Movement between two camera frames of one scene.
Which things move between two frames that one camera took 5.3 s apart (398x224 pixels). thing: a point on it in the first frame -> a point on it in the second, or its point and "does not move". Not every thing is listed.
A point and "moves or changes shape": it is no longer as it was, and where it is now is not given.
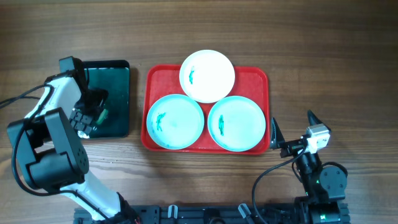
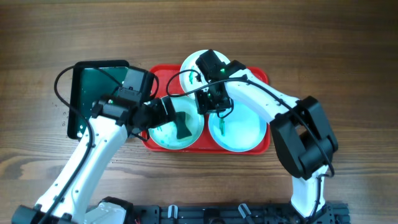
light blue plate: (175, 122) does not move
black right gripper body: (290, 148) -> (208, 101)
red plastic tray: (205, 144) -> (259, 75)
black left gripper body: (89, 109) -> (153, 113)
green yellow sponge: (102, 116) moves or changes shape
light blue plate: (236, 123) does not move
